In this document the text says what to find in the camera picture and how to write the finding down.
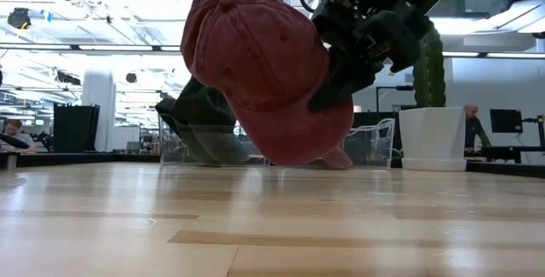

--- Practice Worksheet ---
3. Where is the black aluminium table frame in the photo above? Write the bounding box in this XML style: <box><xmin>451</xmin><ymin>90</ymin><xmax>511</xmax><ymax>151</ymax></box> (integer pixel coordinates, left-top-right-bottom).
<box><xmin>0</xmin><ymin>152</ymin><xmax>545</xmax><ymax>179</ymax></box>

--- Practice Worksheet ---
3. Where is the clear plastic bin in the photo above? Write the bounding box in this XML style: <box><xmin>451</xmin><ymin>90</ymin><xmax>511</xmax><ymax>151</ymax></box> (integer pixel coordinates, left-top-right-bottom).
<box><xmin>158</xmin><ymin>114</ymin><xmax>396</xmax><ymax>170</ymax></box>

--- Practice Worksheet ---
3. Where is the black computer monitor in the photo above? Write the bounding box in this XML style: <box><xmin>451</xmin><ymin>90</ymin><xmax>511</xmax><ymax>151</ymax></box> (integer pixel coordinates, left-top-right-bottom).
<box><xmin>489</xmin><ymin>108</ymin><xmax>524</xmax><ymax>134</ymax></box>

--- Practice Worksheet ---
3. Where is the white building column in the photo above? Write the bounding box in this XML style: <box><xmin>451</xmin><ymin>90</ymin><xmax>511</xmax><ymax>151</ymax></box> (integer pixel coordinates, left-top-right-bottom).
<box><xmin>80</xmin><ymin>66</ymin><xmax>117</xmax><ymax>153</ymax></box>

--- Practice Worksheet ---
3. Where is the black workbench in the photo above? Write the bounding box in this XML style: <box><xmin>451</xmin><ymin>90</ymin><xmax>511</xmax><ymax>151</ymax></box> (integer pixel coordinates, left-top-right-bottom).
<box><xmin>463</xmin><ymin>114</ymin><xmax>545</xmax><ymax>165</ymax></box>

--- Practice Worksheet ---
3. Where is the person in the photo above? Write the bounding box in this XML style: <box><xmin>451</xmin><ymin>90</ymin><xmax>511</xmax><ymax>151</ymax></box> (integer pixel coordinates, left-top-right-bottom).
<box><xmin>462</xmin><ymin>103</ymin><xmax>491</xmax><ymax>155</ymax></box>
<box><xmin>0</xmin><ymin>118</ymin><xmax>35</xmax><ymax>154</ymax></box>

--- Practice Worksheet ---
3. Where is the black metal stand frame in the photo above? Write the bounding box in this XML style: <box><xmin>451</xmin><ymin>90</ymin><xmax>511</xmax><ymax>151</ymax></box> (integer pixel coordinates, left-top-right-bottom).
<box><xmin>376</xmin><ymin>84</ymin><xmax>414</xmax><ymax>121</ymax></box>

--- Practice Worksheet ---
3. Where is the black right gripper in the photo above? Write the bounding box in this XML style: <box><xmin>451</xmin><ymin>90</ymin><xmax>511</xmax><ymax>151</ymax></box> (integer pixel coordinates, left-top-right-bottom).
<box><xmin>307</xmin><ymin>0</ymin><xmax>427</xmax><ymax>113</ymax></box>

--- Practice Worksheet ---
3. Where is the dark red baseball cap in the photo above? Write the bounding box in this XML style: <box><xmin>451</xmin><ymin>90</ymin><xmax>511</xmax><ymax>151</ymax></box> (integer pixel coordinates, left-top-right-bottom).
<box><xmin>180</xmin><ymin>0</ymin><xmax>355</xmax><ymax>167</ymax></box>
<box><xmin>319</xmin><ymin>146</ymin><xmax>354</xmax><ymax>170</ymax></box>

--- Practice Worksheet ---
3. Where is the black low partition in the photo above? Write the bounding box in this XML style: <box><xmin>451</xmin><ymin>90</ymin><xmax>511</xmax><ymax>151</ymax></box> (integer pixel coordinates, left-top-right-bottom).
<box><xmin>353</xmin><ymin>112</ymin><xmax>401</xmax><ymax>129</ymax></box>

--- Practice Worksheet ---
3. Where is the white faceted plant pot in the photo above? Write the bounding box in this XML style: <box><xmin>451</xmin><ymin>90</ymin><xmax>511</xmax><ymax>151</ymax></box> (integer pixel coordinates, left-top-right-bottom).
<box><xmin>399</xmin><ymin>106</ymin><xmax>468</xmax><ymax>172</ymax></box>

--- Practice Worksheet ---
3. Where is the green columnar cactus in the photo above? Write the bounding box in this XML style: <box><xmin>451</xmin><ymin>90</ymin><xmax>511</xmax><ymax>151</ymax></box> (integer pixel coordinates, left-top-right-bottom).
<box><xmin>411</xmin><ymin>25</ymin><xmax>447</xmax><ymax>108</ymax></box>

